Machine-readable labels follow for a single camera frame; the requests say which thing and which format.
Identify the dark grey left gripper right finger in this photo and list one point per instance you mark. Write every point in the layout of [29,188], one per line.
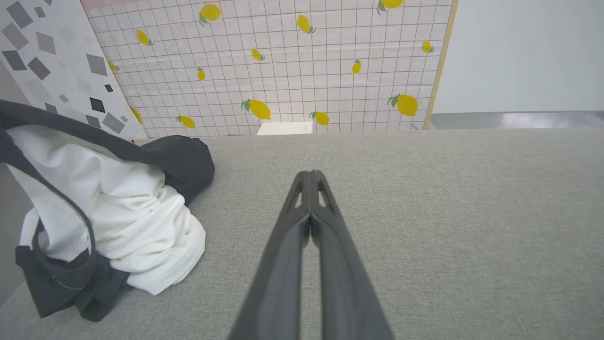
[347,283]

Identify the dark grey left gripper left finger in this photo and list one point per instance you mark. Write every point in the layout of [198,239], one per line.
[278,274]

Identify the white black long-sleeve shirt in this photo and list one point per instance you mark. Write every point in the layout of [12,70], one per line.
[127,222]

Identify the white rectangular pillar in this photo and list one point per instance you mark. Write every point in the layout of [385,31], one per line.
[284,128]

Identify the lemon print grid panel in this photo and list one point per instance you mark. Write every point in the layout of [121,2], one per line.
[283,71]

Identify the grey confetti pattern panel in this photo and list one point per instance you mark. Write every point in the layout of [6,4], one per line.
[52,52]

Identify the light wooden panel frame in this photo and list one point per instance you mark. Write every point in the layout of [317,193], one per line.
[439,66]

